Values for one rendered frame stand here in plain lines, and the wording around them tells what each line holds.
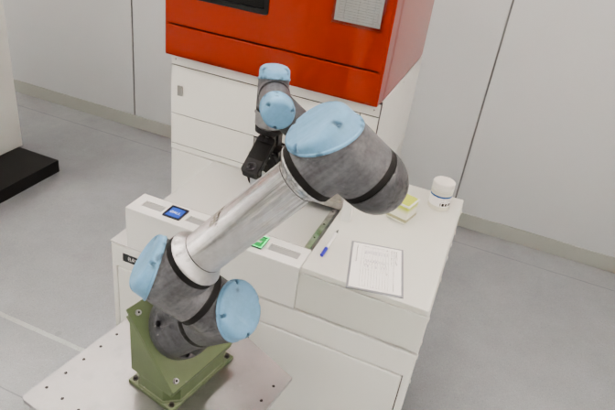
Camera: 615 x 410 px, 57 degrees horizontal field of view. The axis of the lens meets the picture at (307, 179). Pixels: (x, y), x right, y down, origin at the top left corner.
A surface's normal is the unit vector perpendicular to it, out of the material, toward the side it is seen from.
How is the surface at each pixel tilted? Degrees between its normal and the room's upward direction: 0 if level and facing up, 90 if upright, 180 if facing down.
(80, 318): 0
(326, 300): 90
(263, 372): 0
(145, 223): 90
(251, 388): 0
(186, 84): 90
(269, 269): 90
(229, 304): 55
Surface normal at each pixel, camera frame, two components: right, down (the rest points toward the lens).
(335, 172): 0.03, 0.57
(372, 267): 0.12, -0.87
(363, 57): -0.36, 0.42
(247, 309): 0.78, -0.22
